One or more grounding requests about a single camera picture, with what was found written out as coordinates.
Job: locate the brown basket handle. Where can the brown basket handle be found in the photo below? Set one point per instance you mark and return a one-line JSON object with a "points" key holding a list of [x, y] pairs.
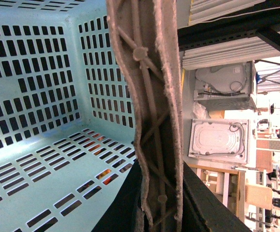
{"points": [[143, 36]]}

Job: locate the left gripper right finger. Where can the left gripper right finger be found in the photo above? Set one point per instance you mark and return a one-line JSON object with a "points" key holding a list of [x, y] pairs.
{"points": [[202, 211]]}

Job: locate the white appliance upper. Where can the white appliance upper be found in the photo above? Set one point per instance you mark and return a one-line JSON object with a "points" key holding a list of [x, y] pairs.
{"points": [[226, 87]]}

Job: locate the orange fruit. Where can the orange fruit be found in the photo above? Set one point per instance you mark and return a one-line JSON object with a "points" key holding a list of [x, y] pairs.
{"points": [[98, 146]]}

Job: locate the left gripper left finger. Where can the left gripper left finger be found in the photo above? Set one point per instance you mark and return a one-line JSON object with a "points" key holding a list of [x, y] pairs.
{"points": [[125, 213]]}

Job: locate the white appliance lower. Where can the white appliance lower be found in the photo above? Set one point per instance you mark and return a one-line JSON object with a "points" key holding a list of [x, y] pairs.
{"points": [[221, 140]]}

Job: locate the white appliance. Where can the white appliance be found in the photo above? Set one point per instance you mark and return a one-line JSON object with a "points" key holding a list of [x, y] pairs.
{"points": [[226, 87], [221, 140]]}

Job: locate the teal plastic shopping basket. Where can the teal plastic shopping basket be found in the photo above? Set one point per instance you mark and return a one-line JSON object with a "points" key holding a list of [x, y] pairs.
{"points": [[58, 76]]}

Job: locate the white vertical blinds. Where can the white vertical blinds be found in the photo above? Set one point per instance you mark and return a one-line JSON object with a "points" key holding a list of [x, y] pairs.
{"points": [[230, 31]]}

